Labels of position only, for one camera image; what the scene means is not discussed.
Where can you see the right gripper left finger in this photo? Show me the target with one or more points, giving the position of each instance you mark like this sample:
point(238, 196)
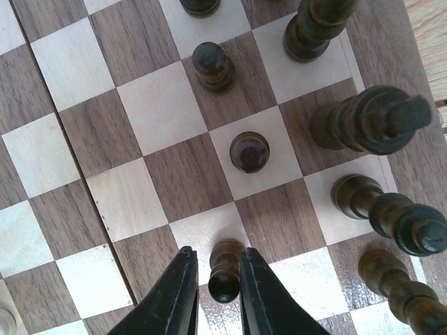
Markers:
point(171, 306)

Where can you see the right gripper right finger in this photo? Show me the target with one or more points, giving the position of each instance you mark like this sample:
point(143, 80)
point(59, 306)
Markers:
point(266, 305)

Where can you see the wooden chess board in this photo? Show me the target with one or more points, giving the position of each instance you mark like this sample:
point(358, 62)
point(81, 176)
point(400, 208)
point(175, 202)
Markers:
point(113, 157)

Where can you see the dark piece lower right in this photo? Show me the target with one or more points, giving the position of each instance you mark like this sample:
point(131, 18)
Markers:
point(411, 302)

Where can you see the dark pawn centre square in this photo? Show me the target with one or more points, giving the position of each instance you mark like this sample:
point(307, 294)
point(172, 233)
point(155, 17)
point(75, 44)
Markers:
point(249, 152)

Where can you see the dark pawn square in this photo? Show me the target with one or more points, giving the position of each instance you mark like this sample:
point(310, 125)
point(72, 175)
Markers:
point(249, 152)
point(214, 69)

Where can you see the dark bishop piece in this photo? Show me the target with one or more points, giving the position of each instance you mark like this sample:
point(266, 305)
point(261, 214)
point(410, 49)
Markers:
point(417, 229)

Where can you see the dark king piece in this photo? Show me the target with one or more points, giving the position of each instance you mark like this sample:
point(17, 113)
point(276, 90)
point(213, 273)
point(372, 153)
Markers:
point(381, 120)

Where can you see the dark pawn upper square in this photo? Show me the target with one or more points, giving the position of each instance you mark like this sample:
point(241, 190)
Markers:
point(214, 69)

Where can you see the dark tall piece top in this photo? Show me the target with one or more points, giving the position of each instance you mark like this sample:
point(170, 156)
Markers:
point(308, 34)

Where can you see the dark pawn top edge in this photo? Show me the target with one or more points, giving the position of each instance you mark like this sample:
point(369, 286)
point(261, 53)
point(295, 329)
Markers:
point(200, 8)

